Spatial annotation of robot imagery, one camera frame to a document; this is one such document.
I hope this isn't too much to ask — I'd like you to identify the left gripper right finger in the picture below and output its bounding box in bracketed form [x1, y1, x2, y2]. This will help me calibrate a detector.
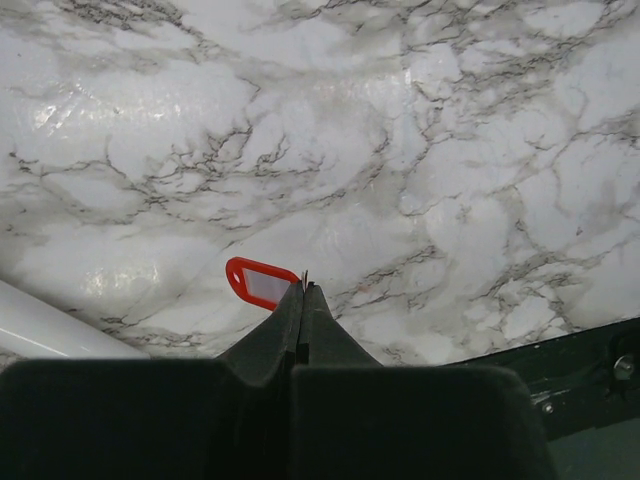
[290, 285, 555, 479]

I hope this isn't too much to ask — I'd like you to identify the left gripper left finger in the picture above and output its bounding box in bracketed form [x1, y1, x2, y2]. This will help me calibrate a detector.
[1, 283, 304, 479]

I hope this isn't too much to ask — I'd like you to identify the red key fob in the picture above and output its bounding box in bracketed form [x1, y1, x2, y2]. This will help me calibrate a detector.
[225, 257, 299, 311]

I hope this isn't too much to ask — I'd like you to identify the white microphone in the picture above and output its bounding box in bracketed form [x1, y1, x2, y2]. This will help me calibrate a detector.
[0, 282, 149, 359]

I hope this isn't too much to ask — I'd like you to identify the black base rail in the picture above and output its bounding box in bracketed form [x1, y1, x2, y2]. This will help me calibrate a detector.
[470, 319, 639, 479]

